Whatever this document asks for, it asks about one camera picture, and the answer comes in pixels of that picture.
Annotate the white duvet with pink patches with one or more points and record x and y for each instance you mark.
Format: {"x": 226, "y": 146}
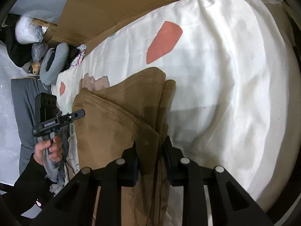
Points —
{"x": 223, "y": 98}

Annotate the small plush doll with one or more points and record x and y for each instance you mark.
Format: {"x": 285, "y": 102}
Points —
{"x": 35, "y": 68}

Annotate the person's left hand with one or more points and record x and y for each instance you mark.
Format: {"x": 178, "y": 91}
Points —
{"x": 53, "y": 150}

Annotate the floral printed cloth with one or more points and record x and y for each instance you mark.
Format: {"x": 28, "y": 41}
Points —
{"x": 80, "y": 54}

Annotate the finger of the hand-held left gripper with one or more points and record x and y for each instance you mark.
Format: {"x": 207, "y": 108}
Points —
{"x": 73, "y": 115}

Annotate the clear plastic bag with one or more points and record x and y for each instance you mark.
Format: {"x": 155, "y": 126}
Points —
{"x": 37, "y": 51}

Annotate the white plastic bag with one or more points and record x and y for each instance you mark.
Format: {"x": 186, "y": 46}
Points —
{"x": 25, "y": 30}

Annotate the brown printed t-shirt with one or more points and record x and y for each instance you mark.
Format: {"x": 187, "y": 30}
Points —
{"x": 117, "y": 113}

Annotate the large flat cardboard sheet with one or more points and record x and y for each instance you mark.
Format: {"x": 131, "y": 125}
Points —
{"x": 105, "y": 4}

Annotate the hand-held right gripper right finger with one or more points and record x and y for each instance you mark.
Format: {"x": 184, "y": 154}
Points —
{"x": 167, "y": 160}

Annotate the person's left forearm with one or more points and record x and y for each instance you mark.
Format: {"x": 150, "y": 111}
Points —
{"x": 28, "y": 183}

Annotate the black jacket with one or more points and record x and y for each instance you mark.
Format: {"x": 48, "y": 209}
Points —
{"x": 16, "y": 51}

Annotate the black white spotted cloth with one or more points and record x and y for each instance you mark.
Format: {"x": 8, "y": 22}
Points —
{"x": 56, "y": 189}

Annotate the grey mattress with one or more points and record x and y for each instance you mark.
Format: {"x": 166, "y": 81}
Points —
{"x": 23, "y": 98}

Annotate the black garment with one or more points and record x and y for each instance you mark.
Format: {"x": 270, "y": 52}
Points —
{"x": 70, "y": 58}

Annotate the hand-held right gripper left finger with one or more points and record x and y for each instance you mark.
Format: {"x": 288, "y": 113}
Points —
{"x": 136, "y": 167}

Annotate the blue neck pillow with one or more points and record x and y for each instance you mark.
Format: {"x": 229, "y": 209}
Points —
{"x": 50, "y": 66}

